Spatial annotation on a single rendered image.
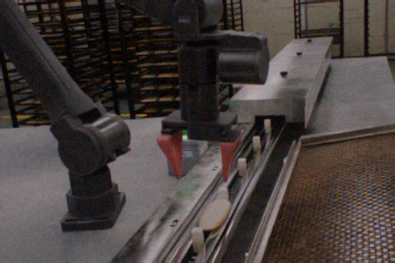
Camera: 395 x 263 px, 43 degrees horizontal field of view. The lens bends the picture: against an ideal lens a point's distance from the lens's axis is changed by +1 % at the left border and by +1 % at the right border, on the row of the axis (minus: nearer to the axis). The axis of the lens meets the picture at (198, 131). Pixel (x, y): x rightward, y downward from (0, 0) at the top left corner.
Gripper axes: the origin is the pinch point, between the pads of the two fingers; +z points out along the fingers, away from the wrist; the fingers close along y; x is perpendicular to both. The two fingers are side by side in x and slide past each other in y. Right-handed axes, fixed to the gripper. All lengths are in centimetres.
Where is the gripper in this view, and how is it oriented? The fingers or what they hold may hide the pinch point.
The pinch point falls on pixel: (202, 174)
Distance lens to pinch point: 77.2
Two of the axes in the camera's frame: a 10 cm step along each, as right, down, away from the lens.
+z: 0.4, 9.6, 2.9
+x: -2.9, 2.9, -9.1
